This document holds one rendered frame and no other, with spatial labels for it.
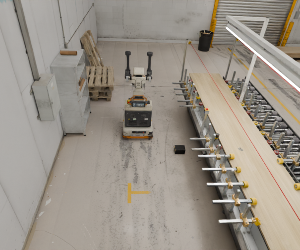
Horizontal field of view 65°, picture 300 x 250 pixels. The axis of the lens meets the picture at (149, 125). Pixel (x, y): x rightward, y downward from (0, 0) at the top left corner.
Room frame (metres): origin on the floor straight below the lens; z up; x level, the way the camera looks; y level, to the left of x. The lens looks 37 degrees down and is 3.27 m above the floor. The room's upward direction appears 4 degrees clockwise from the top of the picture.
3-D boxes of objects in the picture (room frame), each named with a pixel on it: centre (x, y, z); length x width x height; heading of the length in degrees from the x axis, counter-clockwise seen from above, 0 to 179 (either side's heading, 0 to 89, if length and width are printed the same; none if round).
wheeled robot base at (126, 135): (4.14, 0.26, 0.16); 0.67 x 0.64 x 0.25; 5
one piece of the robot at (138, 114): (4.05, 0.25, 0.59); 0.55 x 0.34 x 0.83; 95
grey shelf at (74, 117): (4.27, 1.61, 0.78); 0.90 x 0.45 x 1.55; 6
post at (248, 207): (1.52, -1.09, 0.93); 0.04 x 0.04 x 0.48; 6
